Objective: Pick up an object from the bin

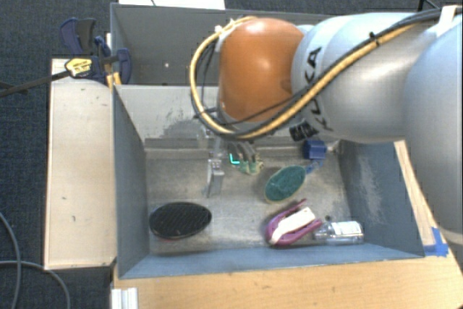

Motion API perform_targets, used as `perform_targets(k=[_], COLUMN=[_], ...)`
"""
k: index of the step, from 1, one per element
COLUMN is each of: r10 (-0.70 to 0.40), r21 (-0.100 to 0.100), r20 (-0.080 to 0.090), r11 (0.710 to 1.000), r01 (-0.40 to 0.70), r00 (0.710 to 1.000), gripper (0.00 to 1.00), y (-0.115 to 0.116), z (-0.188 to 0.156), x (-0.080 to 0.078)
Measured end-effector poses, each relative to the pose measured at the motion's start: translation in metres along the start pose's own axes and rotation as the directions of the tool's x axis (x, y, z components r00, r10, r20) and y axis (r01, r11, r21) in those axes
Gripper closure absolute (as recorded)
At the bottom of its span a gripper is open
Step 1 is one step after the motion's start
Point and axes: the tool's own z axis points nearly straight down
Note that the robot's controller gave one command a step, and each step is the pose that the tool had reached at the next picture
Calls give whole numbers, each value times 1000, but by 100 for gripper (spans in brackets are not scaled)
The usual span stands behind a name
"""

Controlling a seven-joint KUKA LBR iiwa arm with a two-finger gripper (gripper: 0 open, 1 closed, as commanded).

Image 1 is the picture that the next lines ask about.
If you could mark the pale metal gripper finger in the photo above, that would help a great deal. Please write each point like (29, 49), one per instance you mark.
(209, 177)
(218, 182)

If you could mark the pale wood flat board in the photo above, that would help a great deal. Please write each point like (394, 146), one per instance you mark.
(81, 173)

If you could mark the grey metal bin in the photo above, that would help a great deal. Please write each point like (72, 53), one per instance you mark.
(235, 224)

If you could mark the black oval mesh pad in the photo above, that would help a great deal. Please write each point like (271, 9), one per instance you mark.
(180, 220)

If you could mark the clear plastic bottle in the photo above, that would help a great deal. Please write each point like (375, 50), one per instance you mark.
(341, 232)

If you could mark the black cylinder on white bracket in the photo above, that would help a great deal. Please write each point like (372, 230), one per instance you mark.
(300, 132)

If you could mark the green oval scouring pad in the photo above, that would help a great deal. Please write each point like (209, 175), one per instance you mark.
(285, 184)

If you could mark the purple and white scrubber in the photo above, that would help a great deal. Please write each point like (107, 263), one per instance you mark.
(291, 222)

